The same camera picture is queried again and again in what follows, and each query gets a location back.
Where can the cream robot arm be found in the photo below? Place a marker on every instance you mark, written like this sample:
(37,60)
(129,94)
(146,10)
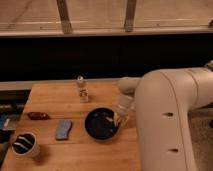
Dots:
(162,100)

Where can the black ceramic bowl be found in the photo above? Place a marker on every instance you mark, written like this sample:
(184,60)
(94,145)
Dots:
(99,124)

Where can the white paper cup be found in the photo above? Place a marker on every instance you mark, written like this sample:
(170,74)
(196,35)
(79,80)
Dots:
(26,145)

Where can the right wooden post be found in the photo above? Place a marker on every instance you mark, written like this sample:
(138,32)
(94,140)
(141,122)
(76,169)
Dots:
(130,15)

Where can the left wooden post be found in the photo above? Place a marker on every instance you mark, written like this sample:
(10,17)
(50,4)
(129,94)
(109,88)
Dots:
(64,16)

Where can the clear plastic bottle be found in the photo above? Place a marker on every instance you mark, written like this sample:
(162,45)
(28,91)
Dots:
(81,83)

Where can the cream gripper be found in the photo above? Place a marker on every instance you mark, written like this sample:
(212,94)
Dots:
(124,103)

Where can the wooden post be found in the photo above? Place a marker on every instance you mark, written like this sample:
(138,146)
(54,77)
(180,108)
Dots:
(130,15)
(64,16)

